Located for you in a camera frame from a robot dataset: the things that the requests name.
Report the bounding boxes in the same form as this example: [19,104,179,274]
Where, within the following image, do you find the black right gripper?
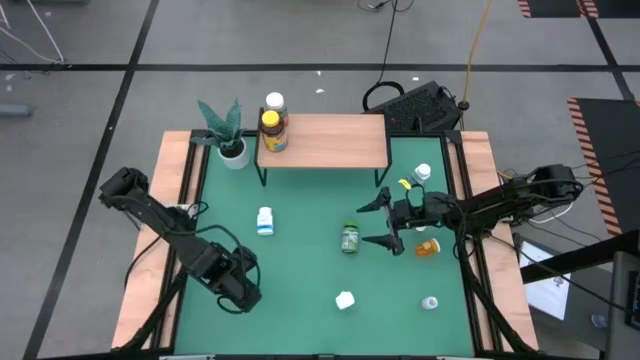
[355,188,457,257]

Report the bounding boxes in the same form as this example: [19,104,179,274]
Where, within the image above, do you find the grey flat object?
[0,102,34,119]

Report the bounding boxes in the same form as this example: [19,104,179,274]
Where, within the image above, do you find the all-white squarish bottle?
[334,290,357,312]

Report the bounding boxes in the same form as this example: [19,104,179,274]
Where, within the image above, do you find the snake plant in white pot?
[189,97,251,171]

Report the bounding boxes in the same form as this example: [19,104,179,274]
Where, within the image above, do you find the black metal bar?
[519,229,640,285]

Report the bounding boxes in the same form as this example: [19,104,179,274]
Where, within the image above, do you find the black perforated computer case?
[367,79,464,135]

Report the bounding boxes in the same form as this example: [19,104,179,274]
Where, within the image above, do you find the green bottle green cap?
[340,218,361,255]

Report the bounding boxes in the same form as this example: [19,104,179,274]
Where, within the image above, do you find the orange pill bottle white cap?
[414,237,442,259]

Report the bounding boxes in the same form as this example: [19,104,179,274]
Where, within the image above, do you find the wooden shelf black metal frame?
[253,106,394,189]

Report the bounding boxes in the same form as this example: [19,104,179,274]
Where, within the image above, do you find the white bottle blue label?
[410,162,433,187]
[256,206,275,237]

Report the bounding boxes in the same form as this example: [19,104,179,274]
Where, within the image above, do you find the black floor cable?
[360,0,407,114]

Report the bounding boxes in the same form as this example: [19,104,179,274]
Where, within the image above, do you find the grey metal cabinet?
[604,249,640,360]

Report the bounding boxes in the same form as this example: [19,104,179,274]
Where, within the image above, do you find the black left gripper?
[212,244,264,315]

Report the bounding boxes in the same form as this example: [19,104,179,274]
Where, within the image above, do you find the black mat with hazard stripes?
[567,97,640,237]
[517,0,640,19]

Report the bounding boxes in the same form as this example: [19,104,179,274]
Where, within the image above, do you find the green table mat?
[172,135,476,357]

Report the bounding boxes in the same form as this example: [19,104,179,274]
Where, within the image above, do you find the white looped cable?
[528,202,575,225]

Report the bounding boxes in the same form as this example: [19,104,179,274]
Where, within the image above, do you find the monitor with white screen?
[512,232,574,322]

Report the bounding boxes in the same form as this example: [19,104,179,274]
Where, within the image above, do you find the brown bottle yellow cap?
[260,109,289,153]

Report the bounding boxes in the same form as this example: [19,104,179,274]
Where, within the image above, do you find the white floor cable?
[0,0,67,66]

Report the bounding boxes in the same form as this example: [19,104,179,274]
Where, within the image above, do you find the black aluminium table frame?
[112,128,541,360]

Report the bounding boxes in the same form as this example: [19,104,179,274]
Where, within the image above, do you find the yellow cable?
[462,0,496,107]

